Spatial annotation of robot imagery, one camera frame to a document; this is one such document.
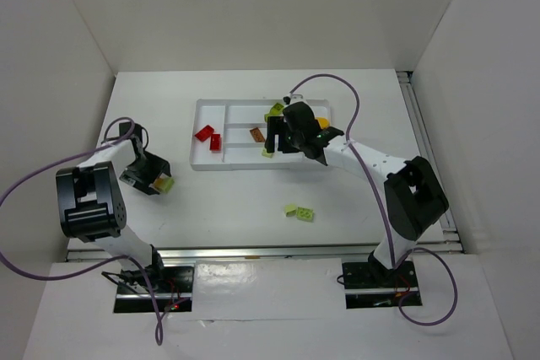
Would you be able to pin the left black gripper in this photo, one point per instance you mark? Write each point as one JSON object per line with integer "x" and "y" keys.
{"x": 148, "y": 174}

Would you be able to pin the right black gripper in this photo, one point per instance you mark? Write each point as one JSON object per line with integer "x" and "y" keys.
{"x": 276, "y": 133}

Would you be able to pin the yellow and green lego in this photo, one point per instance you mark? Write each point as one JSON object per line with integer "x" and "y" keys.
{"x": 163, "y": 184}

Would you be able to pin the brown lego plate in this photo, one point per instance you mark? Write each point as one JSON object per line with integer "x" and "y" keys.
{"x": 257, "y": 135}

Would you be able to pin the pale green small lego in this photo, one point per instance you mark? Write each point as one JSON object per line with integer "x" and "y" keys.
{"x": 266, "y": 154}

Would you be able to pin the orange yellow lego brick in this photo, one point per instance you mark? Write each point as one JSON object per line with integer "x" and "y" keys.
{"x": 323, "y": 122}

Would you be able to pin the red rectangular lego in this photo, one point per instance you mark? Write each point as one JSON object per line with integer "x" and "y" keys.
{"x": 205, "y": 133}

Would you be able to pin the pale green lego pair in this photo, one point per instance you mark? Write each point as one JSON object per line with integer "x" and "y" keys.
{"x": 300, "y": 213}

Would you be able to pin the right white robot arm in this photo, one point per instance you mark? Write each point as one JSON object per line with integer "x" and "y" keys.
{"x": 407, "y": 190}

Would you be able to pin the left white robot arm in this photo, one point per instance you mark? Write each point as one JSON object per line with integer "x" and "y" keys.
{"x": 92, "y": 209}

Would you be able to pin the green lego in tray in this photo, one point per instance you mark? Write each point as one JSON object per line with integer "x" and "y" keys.
{"x": 277, "y": 109}

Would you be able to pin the white compartment tray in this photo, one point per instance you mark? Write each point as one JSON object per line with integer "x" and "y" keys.
{"x": 234, "y": 120}

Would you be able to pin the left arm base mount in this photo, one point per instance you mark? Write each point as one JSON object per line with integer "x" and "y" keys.
{"x": 173, "y": 292}

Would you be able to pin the aluminium rail right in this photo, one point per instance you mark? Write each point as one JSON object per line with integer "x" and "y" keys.
{"x": 447, "y": 223}

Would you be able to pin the aluminium rail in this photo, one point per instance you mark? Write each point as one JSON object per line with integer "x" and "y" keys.
{"x": 170, "y": 255}
{"x": 447, "y": 223}

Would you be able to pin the aluminium rail front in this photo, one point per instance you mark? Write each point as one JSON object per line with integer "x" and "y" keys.
{"x": 170, "y": 255}

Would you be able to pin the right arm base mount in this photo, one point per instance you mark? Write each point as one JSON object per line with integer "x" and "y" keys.
{"x": 362, "y": 291}

